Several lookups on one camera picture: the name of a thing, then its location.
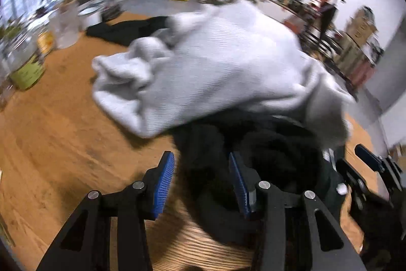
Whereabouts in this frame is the white round pot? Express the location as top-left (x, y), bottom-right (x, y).
top-left (77, 0), bottom-right (103, 28)

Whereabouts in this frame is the clear glass vase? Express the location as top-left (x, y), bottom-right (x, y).
top-left (53, 1), bottom-right (80, 49)

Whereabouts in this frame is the glass jar with green label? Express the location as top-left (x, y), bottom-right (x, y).
top-left (8, 31), bottom-right (47, 91)

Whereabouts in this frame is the black shirt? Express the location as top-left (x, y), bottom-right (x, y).
top-left (173, 114), bottom-right (349, 248)

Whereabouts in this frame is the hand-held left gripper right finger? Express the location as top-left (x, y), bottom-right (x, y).
top-left (228, 152), bottom-right (365, 271)

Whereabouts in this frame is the dark metal chair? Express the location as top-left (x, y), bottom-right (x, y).
top-left (300, 3), bottom-right (348, 63)

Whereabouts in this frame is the black garment with white stripe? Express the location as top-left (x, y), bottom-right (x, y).
top-left (86, 16), bottom-right (173, 47)

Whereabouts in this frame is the light grey knit sweater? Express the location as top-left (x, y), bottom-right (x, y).
top-left (91, 1), bottom-right (356, 146)

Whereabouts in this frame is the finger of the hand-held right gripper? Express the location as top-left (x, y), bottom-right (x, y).
top-left (354, 144), bottom-right (406, 195)
top-left (335, 158), bottom-right (369, 212)

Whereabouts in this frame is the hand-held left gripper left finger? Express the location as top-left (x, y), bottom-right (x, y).
top-left (36, 150), bottom-right (176, 271)

